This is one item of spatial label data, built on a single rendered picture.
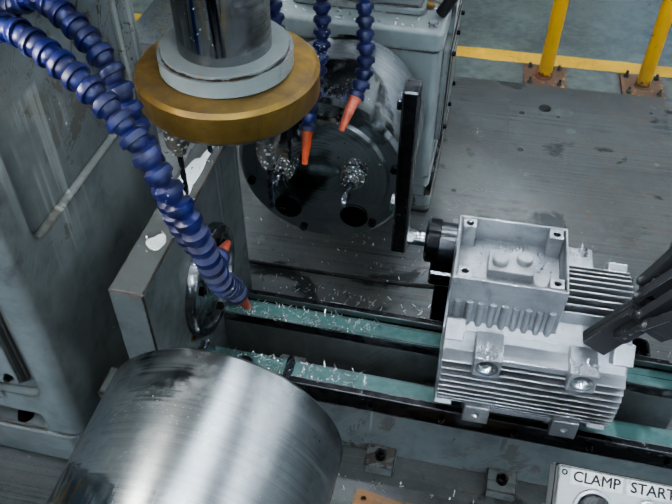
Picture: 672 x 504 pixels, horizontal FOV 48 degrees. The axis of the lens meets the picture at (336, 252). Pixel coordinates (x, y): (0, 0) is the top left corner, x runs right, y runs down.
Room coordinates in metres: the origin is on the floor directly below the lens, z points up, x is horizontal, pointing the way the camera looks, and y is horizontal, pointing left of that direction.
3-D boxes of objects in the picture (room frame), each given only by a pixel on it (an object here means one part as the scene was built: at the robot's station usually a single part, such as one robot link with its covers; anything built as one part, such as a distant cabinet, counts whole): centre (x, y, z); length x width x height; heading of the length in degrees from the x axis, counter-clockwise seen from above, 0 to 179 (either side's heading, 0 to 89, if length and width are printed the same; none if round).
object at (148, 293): (0.67, 0.22, 0.97); 0.30 x 0.11 x 0.34; 167
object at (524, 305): (0.58, -0.19, 1.11); 0.12 x 0.11 x 0.07; 79
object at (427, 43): (1.22, -0.06, 0.99); 0.35 x 0.31 x 0.37; 167
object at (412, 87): (0.74, -0.09, 1.12); 0.04 x 0.03 x 0.26; 77
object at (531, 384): (0.57, -0.23, 1.01); 0.20 x 0.19 x 0.19; 79
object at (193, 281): (0.66, 0.16, 1.01); 0.15 x 0.02 x 0.15; 167
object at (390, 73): (0.96, -0.01, 1.04); 0.41 x 0.25 x 0.25; 167
